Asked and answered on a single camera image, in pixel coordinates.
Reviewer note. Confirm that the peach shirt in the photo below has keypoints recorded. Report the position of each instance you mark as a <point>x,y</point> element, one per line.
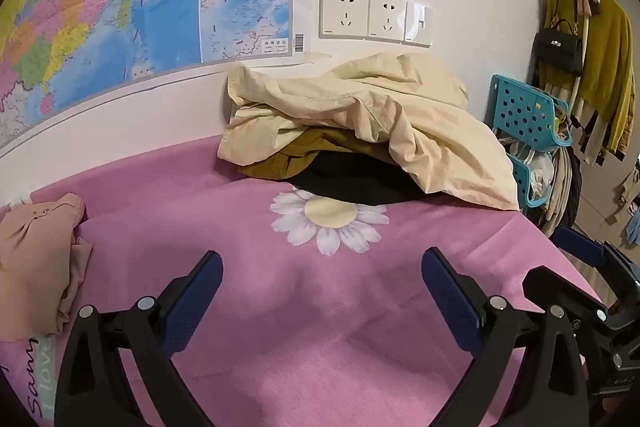
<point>35,257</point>

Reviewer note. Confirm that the beige hanging clothes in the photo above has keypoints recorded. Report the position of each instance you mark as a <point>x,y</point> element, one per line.
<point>560,192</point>

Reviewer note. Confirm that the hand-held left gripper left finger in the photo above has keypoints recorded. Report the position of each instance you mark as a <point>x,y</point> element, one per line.
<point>197,297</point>

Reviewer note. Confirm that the pink floral blanket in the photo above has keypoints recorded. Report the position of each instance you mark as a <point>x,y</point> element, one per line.
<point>300,332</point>

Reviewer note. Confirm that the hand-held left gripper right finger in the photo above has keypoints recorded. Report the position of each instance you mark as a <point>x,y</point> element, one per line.
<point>447,297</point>

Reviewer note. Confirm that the mustard yellow sweater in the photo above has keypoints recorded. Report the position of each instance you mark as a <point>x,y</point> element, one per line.
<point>605,57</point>

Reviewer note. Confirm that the white wall socket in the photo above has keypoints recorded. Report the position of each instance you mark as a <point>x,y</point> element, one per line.
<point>344,12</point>
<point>387,17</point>

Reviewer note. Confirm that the light blue cloth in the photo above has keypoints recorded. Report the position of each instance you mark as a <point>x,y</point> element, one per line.
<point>635,229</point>

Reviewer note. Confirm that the olive garment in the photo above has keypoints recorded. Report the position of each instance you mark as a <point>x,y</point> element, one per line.
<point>310,147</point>

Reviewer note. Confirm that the teal plastic basket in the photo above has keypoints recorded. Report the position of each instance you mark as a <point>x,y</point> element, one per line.
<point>525,112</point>
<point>522,182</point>

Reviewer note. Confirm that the white wall switch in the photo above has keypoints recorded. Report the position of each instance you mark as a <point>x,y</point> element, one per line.
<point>419,24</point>

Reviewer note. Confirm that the black garment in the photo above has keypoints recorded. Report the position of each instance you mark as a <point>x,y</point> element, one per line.
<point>360,177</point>

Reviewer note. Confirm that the black handbag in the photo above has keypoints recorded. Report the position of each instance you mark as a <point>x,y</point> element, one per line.
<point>557,52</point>

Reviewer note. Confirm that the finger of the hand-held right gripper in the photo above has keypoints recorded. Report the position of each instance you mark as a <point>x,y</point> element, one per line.
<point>580,244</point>
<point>555,289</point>

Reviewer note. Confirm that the cream jacket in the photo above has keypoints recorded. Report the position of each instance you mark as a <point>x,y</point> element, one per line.
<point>400,92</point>

